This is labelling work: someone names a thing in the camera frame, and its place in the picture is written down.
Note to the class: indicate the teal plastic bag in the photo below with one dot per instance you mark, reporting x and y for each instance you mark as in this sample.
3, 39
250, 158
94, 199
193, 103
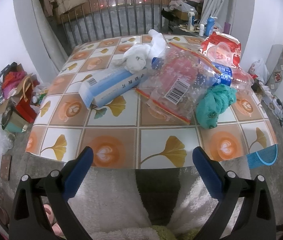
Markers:
214, 103

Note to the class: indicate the clear plastic cup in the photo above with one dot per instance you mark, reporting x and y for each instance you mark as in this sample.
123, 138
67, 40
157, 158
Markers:
220, 53

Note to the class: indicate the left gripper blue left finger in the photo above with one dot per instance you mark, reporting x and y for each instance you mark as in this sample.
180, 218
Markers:
75, 171

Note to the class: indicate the patterned tile tablecloth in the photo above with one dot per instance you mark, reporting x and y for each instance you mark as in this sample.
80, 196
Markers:
125, 133

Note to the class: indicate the purple cup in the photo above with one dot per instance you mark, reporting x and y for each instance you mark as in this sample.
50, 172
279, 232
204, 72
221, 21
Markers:
227, 27

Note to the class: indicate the pile of colourful clutter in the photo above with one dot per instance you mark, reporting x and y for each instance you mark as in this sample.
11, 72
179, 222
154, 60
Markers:
21, 91

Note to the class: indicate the white lotion bottle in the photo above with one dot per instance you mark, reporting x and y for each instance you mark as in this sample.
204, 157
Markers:
191, 20

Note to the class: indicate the white foam packing piece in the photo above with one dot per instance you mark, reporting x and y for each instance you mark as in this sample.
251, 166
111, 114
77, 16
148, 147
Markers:
140, 56

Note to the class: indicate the clear bottle blue label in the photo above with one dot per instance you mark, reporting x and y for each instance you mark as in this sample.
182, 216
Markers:
231, 76

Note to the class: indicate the blue plastic trash basket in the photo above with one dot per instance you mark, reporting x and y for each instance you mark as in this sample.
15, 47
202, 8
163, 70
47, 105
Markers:
264, 157

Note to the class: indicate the grey curtain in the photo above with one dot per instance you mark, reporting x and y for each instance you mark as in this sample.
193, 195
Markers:
215, 0

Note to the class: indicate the blue white carton box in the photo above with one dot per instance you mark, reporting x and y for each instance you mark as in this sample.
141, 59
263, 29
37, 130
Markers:
105, 86

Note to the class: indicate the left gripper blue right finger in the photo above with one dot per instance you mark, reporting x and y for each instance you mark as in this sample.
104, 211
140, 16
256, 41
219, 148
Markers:
210, 171

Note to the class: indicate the small white bottle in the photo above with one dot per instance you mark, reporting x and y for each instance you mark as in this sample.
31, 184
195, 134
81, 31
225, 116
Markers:
201, 29

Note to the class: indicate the pink slipper foot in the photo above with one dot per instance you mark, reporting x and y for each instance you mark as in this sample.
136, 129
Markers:
51, 217

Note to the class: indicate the blue detergent bottle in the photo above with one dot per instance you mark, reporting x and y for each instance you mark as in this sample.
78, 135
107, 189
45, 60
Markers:
210, 25

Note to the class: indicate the white fluffy robe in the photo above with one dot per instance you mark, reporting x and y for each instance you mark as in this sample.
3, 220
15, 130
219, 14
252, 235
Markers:
109, 206

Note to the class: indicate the patterned long gift box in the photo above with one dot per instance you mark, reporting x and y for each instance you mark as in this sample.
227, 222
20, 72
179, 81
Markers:
274, 65

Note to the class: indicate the white plastic bag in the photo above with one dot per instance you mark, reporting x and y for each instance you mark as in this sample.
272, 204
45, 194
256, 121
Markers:
258, 70

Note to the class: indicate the clear zip bag red strip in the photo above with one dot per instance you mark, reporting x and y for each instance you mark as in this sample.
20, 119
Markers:
180, 106

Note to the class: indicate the red white paper bag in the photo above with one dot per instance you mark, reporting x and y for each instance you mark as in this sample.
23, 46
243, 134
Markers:
233, 43

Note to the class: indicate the metal balcony railing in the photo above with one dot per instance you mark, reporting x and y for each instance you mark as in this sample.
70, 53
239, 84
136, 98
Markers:
99, 19

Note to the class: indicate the teal metal tin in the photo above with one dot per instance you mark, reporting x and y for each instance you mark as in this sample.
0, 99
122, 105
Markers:
12, 122

